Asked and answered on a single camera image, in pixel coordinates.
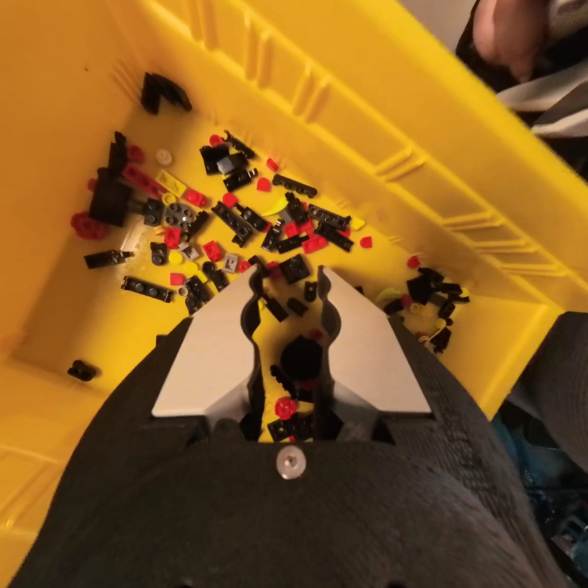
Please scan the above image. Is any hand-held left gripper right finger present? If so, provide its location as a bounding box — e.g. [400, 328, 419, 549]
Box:
[315, 265, 432, 440]

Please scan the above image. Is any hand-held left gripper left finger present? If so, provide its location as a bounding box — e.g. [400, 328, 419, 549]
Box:
[152, 264, 267, 442]

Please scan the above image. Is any pile of lego pieces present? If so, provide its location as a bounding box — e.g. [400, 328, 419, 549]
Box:
[67, 71, 471, 442]

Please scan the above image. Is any yellow plastic bin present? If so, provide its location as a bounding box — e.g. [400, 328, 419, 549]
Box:
[0, 0, 588, 588]

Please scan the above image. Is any person's right hand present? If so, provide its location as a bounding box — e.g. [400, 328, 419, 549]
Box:
[474, 0, 550, 82]

